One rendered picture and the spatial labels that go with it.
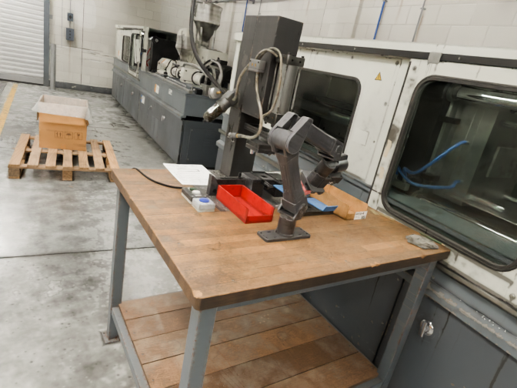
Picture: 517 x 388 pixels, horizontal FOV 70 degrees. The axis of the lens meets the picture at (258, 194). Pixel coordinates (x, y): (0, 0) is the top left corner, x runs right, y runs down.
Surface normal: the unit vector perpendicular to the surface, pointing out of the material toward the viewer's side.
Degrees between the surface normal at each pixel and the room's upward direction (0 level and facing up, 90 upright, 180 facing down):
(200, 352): 90
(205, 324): 90
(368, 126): 90
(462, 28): 90
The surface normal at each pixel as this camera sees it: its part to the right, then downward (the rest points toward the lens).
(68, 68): 0.47, 0.37
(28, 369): 0.19, -0.93
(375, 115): -0.86, 0.00
